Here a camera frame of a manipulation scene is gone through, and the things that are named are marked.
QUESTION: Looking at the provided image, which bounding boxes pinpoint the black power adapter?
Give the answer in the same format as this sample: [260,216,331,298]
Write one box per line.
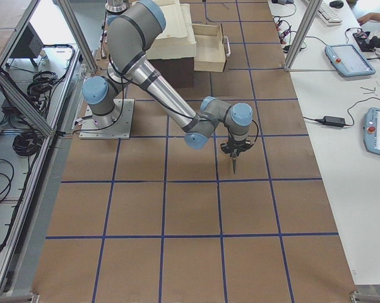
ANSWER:
[321,116,346,128]

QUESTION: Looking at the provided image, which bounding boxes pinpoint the lower blue teach pendant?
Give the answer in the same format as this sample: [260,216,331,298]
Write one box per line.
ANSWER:
[364,107,380,155]

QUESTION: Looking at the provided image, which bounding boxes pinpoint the white keyboard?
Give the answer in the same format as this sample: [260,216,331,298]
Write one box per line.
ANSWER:
[316,1,343,27]

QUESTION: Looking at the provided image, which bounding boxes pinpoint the blue teach pendant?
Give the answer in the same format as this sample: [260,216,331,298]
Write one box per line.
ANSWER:
[364,107,380,155]
[324,44,376,77]

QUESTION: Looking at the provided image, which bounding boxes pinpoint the person's hand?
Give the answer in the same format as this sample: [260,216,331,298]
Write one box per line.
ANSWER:
[357,12,380,25]

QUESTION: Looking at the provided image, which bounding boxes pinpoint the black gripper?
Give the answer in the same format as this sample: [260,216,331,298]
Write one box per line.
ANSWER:
[220,138,252,155]

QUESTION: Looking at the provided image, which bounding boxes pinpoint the black cable bundle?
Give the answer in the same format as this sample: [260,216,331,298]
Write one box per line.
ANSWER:
[12,129,42,157]

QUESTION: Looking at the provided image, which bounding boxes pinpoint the cream plastic tray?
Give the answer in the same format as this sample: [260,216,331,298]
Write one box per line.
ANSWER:
[146,1,196,59]

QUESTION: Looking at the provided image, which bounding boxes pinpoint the wooden drawer with white handle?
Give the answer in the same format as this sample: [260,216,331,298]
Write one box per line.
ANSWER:
[193,23,231,73]

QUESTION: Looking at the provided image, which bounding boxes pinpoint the aluminium frame post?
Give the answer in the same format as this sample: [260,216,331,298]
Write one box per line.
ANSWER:
[283,0,321,72]

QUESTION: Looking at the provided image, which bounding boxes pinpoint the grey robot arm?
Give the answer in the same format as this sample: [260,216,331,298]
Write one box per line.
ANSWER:
[82,1,253,158]

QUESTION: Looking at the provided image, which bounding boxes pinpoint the upper blue teach pendant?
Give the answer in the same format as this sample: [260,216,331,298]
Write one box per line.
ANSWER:
[324,44,376,77]

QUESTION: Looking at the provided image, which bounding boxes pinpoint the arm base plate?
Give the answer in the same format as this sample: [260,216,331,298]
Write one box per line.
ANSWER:
[79,98,135,140]

